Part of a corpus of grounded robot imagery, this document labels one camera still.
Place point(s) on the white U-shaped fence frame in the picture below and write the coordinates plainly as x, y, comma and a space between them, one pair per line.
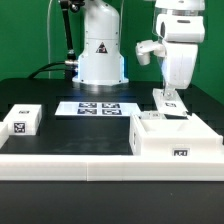
56, 153

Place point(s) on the white cabinet top block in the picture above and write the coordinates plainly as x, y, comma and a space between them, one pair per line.
24, 119

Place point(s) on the white cabinet body box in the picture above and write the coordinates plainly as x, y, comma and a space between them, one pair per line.
188, 137

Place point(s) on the white cabinet door panel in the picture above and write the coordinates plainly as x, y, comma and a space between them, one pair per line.
173, 107
151, 115

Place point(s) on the white tag base sheet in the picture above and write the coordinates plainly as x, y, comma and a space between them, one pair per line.
100, 109

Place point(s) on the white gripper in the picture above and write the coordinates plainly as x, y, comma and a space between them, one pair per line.
180, 36

